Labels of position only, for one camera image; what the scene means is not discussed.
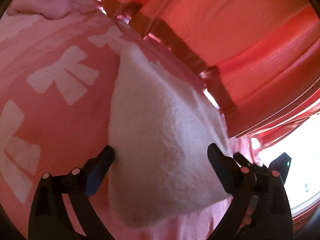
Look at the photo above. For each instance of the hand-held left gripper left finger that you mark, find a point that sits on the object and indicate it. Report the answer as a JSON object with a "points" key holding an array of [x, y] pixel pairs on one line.
{"points": [[96, 177]]}

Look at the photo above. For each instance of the bright window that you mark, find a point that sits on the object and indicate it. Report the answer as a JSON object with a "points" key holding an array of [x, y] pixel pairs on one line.
{"points": [[300, 155]]}

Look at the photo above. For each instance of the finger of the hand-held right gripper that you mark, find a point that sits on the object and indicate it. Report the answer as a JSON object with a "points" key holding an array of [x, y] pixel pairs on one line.
{"points": [[243, 160]]}

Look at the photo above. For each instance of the person's right hand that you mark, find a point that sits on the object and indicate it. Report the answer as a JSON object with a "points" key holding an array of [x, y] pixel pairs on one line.
{"points": [[247, 213]]}

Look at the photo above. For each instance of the white sweater with black hearts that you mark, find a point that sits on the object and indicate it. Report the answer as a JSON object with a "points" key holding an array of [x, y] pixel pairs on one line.
{"points": [[155, 130]]}

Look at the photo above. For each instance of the pink pillow with white dot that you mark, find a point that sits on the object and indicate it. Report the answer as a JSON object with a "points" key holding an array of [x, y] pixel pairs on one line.
{"points": [[60, 2]]}

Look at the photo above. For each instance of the pink blanket with bow print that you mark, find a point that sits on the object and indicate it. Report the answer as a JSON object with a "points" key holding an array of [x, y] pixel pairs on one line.
{"points": [[62, 120]]}

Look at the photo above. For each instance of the orange sheer curtain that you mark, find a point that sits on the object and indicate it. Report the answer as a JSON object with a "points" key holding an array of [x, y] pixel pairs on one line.
{"points": [[225, 17]]}

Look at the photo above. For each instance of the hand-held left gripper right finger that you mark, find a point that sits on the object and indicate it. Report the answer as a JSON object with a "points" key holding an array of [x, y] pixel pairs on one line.
{"points": [[220, 166]]}

